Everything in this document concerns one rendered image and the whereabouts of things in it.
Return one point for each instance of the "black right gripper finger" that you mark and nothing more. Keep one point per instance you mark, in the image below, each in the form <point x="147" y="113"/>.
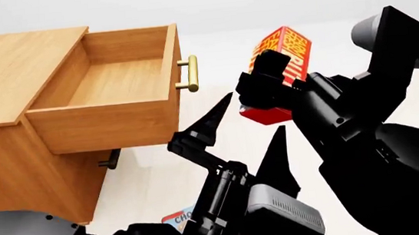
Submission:
<point x="259" y="93"/>
<point x="271" y="63"/>

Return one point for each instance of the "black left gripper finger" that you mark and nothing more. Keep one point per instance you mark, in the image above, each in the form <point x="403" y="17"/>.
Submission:
<point x="277" y="163"/>
<point x="213" y="117"/>

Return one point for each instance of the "red orange butter box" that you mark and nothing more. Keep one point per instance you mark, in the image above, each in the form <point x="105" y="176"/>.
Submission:
<point x="296" y="46"/>

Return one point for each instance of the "wooden cabinet drawer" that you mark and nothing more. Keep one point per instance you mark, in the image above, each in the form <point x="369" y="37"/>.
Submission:
<point x="118" y="126"/>

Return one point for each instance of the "wooden cabinet body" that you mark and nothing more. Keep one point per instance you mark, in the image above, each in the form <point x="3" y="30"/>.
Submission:
<point x="1" y="74"/>

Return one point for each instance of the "grey left gripper camera box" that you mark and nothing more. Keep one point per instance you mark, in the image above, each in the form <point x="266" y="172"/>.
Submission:
<point x="284" y="213"/>

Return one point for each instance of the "grey black right gripper camera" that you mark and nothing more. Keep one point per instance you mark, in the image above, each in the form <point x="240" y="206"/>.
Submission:
<point x="395" y="41"/>

